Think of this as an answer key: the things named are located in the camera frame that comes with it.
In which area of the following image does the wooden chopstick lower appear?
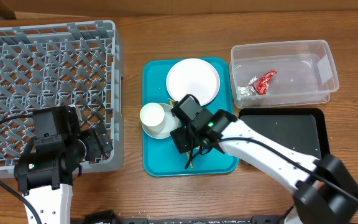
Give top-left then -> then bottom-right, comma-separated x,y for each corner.
169,101 -> 193,168

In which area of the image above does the black tray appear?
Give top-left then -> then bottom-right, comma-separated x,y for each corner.
239,108 -> 330,159

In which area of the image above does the white cup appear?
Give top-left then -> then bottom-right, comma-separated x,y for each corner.
139,103 -> 165,132

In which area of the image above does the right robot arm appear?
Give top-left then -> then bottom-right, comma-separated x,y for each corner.
170,94 -> 358,224

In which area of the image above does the grey dishwasher rack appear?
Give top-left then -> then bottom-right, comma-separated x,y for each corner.
0,20 -> 124,179

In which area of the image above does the clear plastic bin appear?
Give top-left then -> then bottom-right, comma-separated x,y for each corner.
230,40 -> 339,108

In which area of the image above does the grey shallow bowl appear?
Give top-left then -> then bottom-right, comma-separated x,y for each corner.
142,103 -> 179,139

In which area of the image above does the teal plastic tray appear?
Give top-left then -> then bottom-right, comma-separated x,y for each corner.
142,57 -> 239,177

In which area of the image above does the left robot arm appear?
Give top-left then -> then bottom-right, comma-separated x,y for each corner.
14,106 -> 113,223

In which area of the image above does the red snack wrapper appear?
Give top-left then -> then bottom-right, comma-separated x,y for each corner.
237,70 -> 277,96

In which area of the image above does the large white plate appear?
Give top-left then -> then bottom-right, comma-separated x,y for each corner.
166,58 -> 221,106

